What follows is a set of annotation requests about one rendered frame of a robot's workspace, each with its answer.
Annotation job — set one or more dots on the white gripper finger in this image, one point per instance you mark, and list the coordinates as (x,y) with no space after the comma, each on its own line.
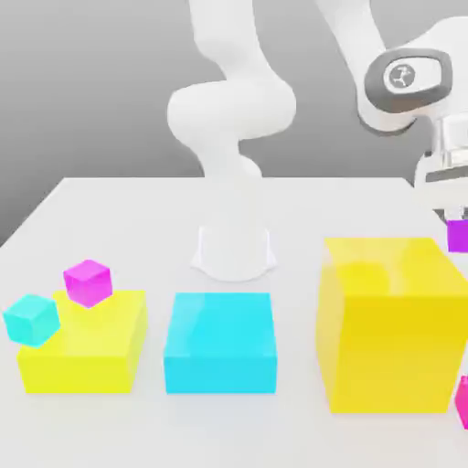
(456,214)

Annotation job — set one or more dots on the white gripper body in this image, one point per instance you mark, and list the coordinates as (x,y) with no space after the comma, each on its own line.
(438,193)

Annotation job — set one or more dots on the small purple cube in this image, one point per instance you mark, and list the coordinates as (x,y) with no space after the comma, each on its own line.
(459,236)

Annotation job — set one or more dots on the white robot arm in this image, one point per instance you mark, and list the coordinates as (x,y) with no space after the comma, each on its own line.
(230,109)

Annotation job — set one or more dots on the small pink cube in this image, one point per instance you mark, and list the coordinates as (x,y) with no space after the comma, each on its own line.
(463,402)

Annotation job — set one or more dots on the small magenta cube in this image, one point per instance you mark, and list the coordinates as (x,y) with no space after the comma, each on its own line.
(87,283)

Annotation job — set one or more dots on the small cyan cube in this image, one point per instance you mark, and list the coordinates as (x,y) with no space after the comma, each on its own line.
(31,321)

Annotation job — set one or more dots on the large tall yellow box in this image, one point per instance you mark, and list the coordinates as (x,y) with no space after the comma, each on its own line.
(391,336)

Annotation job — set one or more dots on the large cyan box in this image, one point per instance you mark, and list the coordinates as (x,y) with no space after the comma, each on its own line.
(219,347)

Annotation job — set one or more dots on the large flat yellow box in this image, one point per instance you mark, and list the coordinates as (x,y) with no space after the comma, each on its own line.
(84,354)

